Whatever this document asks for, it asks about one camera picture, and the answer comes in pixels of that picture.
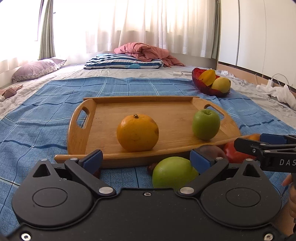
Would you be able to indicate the wooden serving tray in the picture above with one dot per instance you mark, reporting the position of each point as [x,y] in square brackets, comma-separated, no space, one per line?
[94,123]

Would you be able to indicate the person's right hand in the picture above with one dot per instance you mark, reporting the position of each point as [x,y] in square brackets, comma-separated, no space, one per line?
[289,181]

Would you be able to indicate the large green apple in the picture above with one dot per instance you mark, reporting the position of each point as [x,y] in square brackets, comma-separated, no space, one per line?
[173,172]

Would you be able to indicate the blue striped pillow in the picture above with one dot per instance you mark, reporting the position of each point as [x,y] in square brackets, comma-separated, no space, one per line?
[120,61]

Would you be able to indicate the red date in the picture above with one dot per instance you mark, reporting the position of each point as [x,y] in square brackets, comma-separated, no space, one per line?
[151,167]

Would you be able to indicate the yellow mango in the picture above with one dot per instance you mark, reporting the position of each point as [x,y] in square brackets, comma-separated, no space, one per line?
[222,84]

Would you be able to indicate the clothes pile at left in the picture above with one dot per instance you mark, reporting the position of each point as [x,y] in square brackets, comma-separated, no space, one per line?
[9,92]

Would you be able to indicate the white sheer curtain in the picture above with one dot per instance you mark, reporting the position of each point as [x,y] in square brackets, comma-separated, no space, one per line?
[85,28]

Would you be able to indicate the small green apple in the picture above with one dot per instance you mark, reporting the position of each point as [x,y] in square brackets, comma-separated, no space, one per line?
[206,124]

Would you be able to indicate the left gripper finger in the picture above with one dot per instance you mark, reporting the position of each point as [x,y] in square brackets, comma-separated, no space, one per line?
[207,167]
[83,171]

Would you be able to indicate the orange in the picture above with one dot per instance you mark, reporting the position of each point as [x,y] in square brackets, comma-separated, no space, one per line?
[254,137]
[137,133]

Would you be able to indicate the white box on bed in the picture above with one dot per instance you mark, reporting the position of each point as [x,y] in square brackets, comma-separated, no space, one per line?
[182,73]

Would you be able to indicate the green drape curtain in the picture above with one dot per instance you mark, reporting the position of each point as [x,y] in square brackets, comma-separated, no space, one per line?
[47,49]
[217,30]

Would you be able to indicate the white wardrobe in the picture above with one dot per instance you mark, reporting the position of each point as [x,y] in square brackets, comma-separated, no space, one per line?
[259,36]

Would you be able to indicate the red tomato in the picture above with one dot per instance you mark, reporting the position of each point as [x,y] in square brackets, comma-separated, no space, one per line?
[233,155]

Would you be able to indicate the blue checkered cloth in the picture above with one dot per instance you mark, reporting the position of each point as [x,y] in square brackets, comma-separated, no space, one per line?
[38,127]

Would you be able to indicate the dark purple plum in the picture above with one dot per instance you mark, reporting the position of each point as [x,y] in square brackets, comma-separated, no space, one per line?
[212,151]

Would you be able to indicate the red glass fruit bowl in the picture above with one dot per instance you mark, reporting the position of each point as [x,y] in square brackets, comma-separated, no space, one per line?
[196,72]

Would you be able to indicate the right green drape curtain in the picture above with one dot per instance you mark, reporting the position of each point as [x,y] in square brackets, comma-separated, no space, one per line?
[217,30]

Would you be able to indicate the pink blanket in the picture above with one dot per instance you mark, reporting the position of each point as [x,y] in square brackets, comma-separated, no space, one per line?
[147,53]

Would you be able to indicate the yellow starfruit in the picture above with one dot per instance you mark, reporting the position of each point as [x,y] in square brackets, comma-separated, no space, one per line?
[208,77]

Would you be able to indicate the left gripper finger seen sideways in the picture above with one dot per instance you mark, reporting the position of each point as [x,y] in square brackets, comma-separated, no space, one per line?
[277,139]
[253,147]

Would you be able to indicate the purple pillow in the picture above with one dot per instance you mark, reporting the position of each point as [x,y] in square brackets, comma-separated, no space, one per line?
[37,69]

